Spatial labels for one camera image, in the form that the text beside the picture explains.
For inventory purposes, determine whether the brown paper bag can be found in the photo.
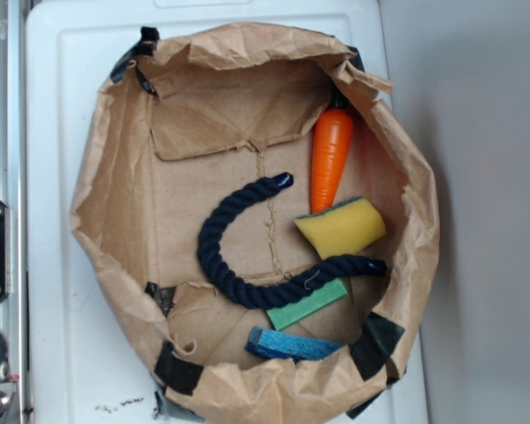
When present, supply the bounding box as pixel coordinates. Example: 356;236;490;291
71;22;440;423

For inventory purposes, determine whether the aluminium frame rail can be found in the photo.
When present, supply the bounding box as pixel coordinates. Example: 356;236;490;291
0;1;33;423

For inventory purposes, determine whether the yellow sponge with green back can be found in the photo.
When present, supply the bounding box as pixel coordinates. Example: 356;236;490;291
294;196;387;260

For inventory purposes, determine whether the dark blue twisted rope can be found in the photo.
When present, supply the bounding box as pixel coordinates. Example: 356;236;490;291
197;172;388;310

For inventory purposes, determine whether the blue sponge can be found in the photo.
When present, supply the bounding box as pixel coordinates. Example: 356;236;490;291
245;327;344;362

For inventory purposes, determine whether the green flat block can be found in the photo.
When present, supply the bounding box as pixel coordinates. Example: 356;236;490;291
266;278;348;331

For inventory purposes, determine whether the orange toy carrot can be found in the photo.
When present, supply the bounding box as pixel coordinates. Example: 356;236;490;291
310;90;353;214

